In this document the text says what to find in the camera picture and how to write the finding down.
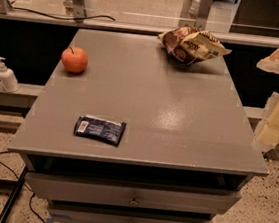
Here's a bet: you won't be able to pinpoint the brown chip bag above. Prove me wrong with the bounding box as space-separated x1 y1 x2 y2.
158 26 231 65

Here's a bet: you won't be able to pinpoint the blue rxbar wrapper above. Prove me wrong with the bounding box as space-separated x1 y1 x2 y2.
74 115 127 146

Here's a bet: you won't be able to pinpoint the grey drawer cabinet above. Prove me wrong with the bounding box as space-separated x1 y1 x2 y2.
10 30 268 223

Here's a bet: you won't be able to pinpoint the upper grey drawer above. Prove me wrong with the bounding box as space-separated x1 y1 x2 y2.
25 172 241 215

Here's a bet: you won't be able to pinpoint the grey drawer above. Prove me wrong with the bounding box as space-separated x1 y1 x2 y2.
48 205 212 223
25 172 241 215

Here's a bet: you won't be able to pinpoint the red apple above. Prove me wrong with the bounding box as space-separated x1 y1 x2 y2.
61 46 88 74

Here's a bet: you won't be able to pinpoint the lower grey drawer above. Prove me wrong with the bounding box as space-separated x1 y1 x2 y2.
48 205 212 223

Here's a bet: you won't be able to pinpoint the white pump bottle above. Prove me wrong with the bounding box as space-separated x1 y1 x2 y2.
0 56 20 92

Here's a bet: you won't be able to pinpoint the right metal bracket post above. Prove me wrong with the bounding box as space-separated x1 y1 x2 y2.
179 0 214 30

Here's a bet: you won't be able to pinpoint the black cable on ledge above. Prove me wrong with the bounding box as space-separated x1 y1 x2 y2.
10 3 117 27

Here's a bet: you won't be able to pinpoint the black floor cables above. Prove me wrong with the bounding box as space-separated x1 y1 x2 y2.
0 121 65 223

